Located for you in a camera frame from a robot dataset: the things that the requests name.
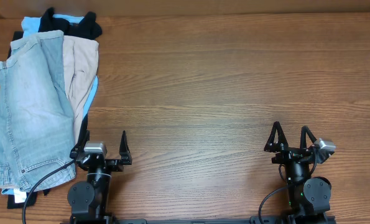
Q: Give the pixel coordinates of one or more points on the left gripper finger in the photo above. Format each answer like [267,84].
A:
[126,158]
[79,147]

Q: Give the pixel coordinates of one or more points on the light blue denim shorts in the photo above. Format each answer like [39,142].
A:
[36,117]

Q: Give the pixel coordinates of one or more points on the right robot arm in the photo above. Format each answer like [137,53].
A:
[309,196]

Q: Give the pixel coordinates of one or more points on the black garment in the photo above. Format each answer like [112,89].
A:
[87,29]

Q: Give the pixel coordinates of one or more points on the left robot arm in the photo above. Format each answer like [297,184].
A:
[88,199]

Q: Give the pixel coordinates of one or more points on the light blue shirt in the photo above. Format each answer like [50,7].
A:
[31,25]

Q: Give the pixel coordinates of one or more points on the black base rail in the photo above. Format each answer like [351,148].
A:
[197,221]

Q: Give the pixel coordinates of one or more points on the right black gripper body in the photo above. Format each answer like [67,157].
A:
[288,156]

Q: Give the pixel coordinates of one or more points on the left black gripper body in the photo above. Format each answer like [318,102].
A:
[112,165]

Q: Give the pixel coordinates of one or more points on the beige khaki shorts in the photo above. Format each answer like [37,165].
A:
[80,62]

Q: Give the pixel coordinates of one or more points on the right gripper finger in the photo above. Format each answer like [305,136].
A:
[277,141]
[306,132]

